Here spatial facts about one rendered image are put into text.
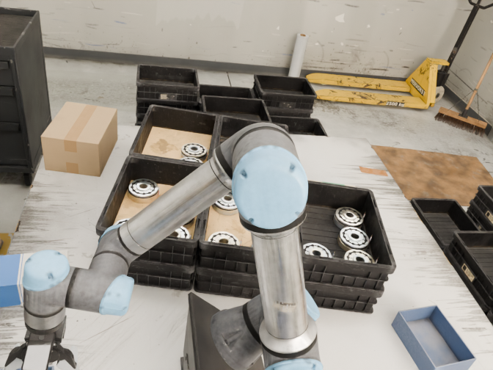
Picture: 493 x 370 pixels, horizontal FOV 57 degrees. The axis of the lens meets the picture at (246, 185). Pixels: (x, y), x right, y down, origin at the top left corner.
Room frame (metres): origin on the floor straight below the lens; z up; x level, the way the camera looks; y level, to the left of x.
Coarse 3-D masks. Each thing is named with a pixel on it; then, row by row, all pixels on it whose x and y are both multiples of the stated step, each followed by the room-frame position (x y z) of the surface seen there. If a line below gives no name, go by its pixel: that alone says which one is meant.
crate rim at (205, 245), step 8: (208, 208) 1.11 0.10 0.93; (200, 232) 1.00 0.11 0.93; (200, 240) 0.96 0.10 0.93; (200, 248) 0.95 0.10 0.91; (208, 248) 0.95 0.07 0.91; (216, 248) 0.95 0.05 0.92; (224, 248) 0.96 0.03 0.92; (232, 248) 0.96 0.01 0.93; (240, 248) 0.96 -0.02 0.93; (248, 248) 0.97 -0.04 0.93
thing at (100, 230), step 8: (128, 160) 1.29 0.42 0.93; (152, 160) 1.32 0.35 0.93; (160, 160) 1.32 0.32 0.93; (168, 160) 1.33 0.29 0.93; (120, 176) 1.19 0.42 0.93; (112, 192) 1.10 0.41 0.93; (104, 208) 1.02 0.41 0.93; (104, 216) 0.99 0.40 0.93; (200, 216) 1.07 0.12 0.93; (96, 224) 0.95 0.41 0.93; (200, 224) 1.03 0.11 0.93; (96, 232) 0.93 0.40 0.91; (168, 240) 0.94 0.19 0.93; (176, 240) 0.94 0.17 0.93; (184, 240) 0.95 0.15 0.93; (192, 240) 0.96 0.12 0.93
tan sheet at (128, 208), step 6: (132, 180) 1.31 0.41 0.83; (162, 186) 1.30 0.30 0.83; (168, 186) 1.31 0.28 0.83; (126, 192) 1.23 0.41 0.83; (162, 192) 1.27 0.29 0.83; (126, 198) 1.20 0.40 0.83; (156, 198) 1.23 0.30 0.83; (126, 204) 1.17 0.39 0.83; (132, 204) 1.18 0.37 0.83; (138, 204) 1.18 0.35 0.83; (144, 204) 1.19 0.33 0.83; (120, 210) 1.14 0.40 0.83; (126, 210) 1.14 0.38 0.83; (132, 210) 1.15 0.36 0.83; (138, 210) 1.15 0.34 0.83; (120, 216) 1.11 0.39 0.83; (126, 216) 1.11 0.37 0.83; (132, 216) 1.12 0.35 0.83; (114, 222) 1.07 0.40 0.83; (192, 228) 1.11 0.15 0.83; (192, 234) 1.09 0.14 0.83
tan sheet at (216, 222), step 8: (208, 216) 1.19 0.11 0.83; (216, 216) 1.20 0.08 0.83; (224, 216) 1.21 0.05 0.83; (232, 216) 1.21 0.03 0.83; (208, 224) 1.15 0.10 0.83; (216, 224) 1.16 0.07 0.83; (224, 224) 1.17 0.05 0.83; (232, 224) 1.17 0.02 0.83; (240, 224) 1.18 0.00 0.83; (208, 232) 1.11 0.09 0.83; (232, 232) 1.13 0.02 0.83; (240, 232) 1.14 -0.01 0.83; (248, 232) 1.15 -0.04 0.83; (240, 240) 1.10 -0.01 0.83; (248, 240) 1.11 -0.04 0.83
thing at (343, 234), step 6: (348, 228) 1.23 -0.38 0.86; (354, 228) 1.23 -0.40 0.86; (342, 234) 1.19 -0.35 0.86; (360, 234) 1.21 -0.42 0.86; (342, 240) 1.16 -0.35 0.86; (348, 240) 1.17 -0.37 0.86; (366, 240) 1.19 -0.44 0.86; (354, 246) 1.14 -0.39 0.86; (360, 246) 1.15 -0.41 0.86; (366, 246) 1.16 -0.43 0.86
